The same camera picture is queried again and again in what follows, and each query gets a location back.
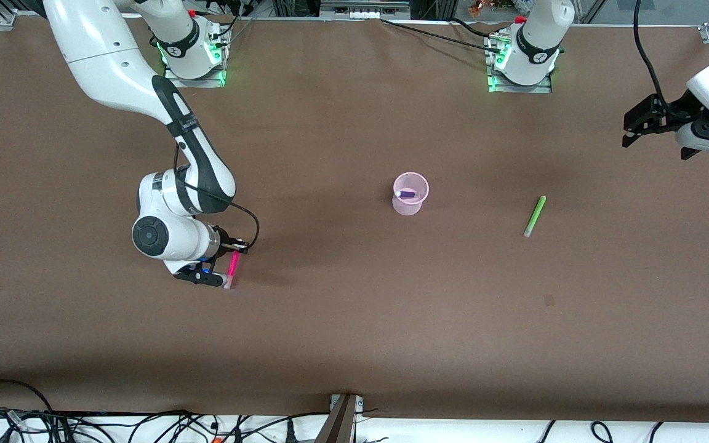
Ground metal table edge bracket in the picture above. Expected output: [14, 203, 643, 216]
[316, 394, 364, 443]

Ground black cable across table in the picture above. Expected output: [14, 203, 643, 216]
[381, 18, 503, 54]

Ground pink plastic cup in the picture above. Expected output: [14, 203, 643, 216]
[392, 172, 430, 217]

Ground pink marker pen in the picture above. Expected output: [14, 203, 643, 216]
[224, 251, 241, 290]

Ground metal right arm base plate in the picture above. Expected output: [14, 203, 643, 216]
[162, 65, 227, 89]

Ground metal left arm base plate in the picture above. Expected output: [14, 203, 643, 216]
[488, 71, 553, 94]

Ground silver power strip box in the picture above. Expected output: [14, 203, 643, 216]
[319, 0, 412, 20]

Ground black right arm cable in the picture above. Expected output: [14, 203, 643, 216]
[173, 145, 260, 250]

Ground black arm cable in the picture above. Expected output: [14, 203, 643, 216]
[173, 145, 260, 250]
[633, 0, 670, 109]

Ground green marker pen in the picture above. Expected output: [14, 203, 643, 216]
[523, 196, 547, 238]

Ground thick black looped cable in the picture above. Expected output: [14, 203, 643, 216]
[0, 379, 60, 443]

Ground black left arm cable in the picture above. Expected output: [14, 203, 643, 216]
[633, 0, 670, 109]

